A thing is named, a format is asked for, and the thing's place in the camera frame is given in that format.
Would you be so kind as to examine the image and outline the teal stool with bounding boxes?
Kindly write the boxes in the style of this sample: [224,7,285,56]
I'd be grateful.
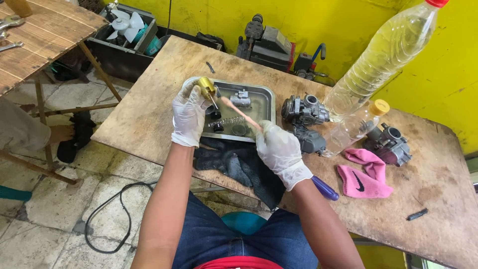
[221,211,268,236]

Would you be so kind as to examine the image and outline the black cloth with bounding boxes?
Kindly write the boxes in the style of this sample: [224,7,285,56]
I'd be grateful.
[193,136,287,211]

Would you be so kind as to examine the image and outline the grey air compressor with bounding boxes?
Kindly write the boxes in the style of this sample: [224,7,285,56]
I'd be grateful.
[236,13,296,74]

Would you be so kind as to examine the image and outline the brass carburetor slide with needle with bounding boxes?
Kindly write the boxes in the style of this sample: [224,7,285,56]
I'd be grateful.
[197,76,219,111]

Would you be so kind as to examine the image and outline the person's red shirt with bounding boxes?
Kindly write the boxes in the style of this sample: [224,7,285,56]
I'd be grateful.
[194,256,285,269]

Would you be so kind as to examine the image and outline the purple screwdriver handle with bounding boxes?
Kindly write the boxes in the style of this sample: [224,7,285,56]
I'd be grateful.
[311,175,340,202]

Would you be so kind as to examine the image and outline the metal tray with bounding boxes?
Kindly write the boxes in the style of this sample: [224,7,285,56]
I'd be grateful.
[181,76,276,143]

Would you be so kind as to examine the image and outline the small grey carburetor part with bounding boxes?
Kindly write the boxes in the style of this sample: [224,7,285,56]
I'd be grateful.
[229,89,253,109]

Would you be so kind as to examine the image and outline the small yellow-capped plastic bottle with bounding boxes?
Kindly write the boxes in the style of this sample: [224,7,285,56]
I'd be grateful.
[321,99,391,158]

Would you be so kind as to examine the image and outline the teal bar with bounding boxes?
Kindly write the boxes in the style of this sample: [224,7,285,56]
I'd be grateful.
[0,185,33,202]

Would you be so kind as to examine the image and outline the wooden table with wrenches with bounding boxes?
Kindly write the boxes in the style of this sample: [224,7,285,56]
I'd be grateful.
[0,0,122,186]

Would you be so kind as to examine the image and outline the person's left hand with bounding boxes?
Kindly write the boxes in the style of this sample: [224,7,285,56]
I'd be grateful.
[171,77,215,148]

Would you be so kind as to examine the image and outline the metal coil spring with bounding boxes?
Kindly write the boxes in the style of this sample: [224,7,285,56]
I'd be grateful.
[208,115,247,129]

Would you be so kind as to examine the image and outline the person's right hand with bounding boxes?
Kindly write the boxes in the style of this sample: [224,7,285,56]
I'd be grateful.
[255,120,314,192]

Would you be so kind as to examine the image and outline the pink sock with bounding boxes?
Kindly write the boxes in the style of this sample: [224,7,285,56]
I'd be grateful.
[337,147,394,199]

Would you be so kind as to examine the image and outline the small black plastic piece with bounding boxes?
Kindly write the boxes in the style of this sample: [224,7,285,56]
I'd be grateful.
[406,208,429,222]

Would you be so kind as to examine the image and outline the dark crate with white fan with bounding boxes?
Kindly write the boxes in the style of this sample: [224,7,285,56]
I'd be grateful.
[87,0,225,83]

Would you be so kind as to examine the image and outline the pink toothbrush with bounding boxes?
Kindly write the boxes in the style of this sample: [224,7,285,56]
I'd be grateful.
[220,96,264,134]

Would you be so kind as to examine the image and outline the blue-handled gauge tool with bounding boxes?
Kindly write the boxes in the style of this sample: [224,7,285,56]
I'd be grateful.
[293,43,330,82]

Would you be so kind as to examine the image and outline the black cable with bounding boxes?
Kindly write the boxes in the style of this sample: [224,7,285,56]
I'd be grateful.
[84,182,156,255]

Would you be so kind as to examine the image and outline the large red-capped plastic bottle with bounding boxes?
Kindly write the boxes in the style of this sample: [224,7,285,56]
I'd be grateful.
[323,0,450,123]

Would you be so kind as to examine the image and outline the person's blue jeans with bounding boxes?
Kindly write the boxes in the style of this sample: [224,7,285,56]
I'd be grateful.
[171,190,319,269]

